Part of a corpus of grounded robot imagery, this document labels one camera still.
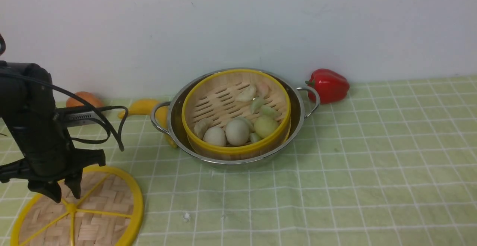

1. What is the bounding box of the stainless steel pot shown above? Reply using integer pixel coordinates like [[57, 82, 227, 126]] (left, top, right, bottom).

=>
[[150, 68, 318, 166]]

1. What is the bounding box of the woven bamboo steamer lid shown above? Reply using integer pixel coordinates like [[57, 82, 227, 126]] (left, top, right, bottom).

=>
[[10, 166, 144, 246]]

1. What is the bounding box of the green dumpling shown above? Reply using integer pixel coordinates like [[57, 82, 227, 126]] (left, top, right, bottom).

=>
[[249, 97, 267, 114]]

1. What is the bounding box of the green checkered tablecloth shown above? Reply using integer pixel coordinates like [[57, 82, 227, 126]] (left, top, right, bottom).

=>
[[0, 75, 477, 246]]

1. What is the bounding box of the black cable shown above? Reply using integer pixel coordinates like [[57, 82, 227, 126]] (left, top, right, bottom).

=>
[[0, 71, 129, 152]]

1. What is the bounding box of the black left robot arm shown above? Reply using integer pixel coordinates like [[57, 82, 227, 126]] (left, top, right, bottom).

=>
[[0, 61, 105, 203]]

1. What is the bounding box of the white steamed bun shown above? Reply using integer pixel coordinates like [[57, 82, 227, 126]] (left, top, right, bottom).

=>
[[225, 118, 250, 147], [203, 126, 227, 147]]

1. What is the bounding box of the white pink dumpling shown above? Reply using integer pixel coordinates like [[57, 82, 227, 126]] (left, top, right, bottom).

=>
[[235, 82, 270, 102]]

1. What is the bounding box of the brown potato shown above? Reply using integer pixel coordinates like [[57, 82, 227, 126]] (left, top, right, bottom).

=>
[[65, 91, 104, 107]]

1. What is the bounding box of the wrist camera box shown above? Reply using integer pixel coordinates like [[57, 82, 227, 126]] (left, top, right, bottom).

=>
[[55, 106, 104, 128]]

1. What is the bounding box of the pale dumpling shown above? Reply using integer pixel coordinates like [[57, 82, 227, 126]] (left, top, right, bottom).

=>
[[193, 118, 213, 140]]

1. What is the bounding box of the red bell pepper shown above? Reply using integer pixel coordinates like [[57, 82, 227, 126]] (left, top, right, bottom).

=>
[[305, 68, 350, 104]]

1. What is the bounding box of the green steamed bun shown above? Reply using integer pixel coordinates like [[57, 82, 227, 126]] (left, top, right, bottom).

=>
[[254, 115, 279, 139]]

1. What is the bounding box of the bamboo steamer basket yellow rim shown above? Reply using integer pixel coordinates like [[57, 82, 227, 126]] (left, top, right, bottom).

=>
[[181, 69, 291, 161]]

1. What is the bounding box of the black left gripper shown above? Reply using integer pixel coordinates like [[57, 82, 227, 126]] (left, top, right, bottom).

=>
[[1, 112, 105, 203]]

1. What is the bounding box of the yellow banana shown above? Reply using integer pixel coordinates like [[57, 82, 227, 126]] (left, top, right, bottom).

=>
[[128, 98, 169, 129]]

